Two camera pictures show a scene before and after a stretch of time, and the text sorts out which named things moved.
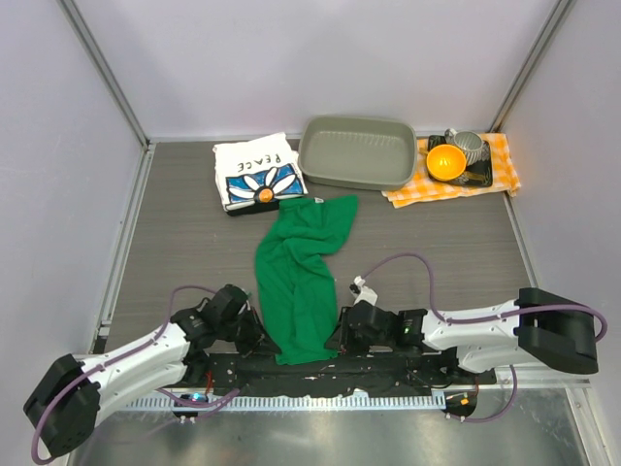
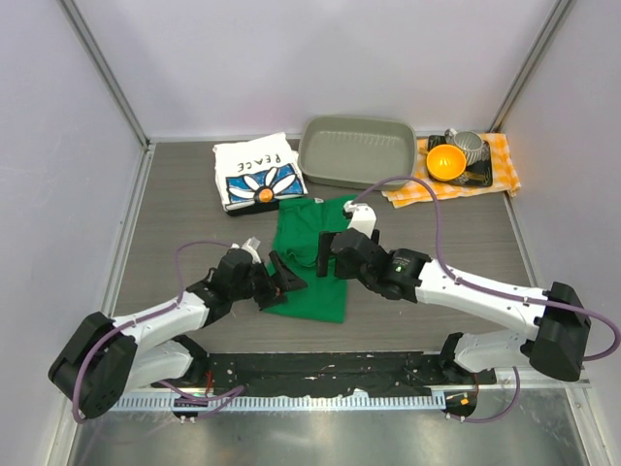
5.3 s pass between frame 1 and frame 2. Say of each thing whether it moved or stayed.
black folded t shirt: stayed
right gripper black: moved
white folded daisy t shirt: stayed
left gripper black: moved
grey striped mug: stayed
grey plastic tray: stayed
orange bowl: stayed
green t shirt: moved
